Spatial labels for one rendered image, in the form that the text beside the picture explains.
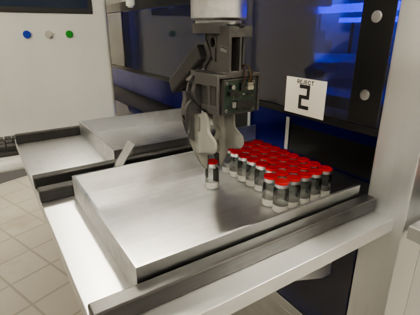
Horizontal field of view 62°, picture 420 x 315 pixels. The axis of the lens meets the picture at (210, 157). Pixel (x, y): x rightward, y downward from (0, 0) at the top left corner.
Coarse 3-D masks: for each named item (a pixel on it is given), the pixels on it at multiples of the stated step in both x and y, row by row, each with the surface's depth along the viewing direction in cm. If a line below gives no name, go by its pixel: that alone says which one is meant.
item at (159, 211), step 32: (160, 160) 60; (192, 160) 64; (96, 192) 55; (128, 192) 55; (160, 192) 55; (192, 192) 55; (224, 192) 55; (256, 192) 55; (352, 192) 49; (96, 224) 44; (128, 224) 46; (160, 224) 46; (192, 224) 46; (224, 224) 46; (256, 224) 40; (128, 256) 34; (160, 256) 34; (192, 256) 36
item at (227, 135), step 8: (216, 120) 53; (224, 120) 54; (232, 120) 52; (216, 128) 55; (224, 128) 54; (232, 128) 53; (216, 136) 55; (224, 136) 55; (232, 136) 53; (240, 136) 52; (224, 144) 55; (232, 144) 53; (240, 144) 52; (216, 152) 55; (224, 152) 56
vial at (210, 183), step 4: (208, 164) 55; (216, 164) 55; (208, 168) 55; (212, 168) 55; (216, 168) 55; (208, 172) 55; (212, 172) 55; (216, 172) 55; (208, 176) 55; (212, 176) 55; (216, 176) 55; (208, 180) 56; (212, 180) 55; (216, 180) 56; (208, 184) 56; (212, 184) 56; (216, 184) 56; (208, 188) 56; (212, 188) 56
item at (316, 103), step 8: (288, 80) 59; (296, 80) 58; (304, 80) 56; (312, 80) 55; (288, 88) 60; (296, 88) 58; (312, 88) 55; (320, 88) 54; (288, 96) 60; (296, 96) 58; (312, 96) 56; (320, 96) 54; (288, 104) 60; (296, 104) 59; (304, 104) 57; (312, 104) 56; (320, 104) 55; (296, 112) 59; (304, 112) 58; (312, 112) 56; (320, 112) 55
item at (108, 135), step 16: (144, 112) 93; (160, 112) 95; (176, 112) 98; (80, 128) 85; (96, 128) 87; (112, 128) 89; (128, 128) 91; (144, 128) 91; (160, 128) 91; (176, 128) 91; (240, 128) 79; (96, 144) 74; (112, 144) 78; (144, 144) 67; (160, 144) 69; (176, 144) 71
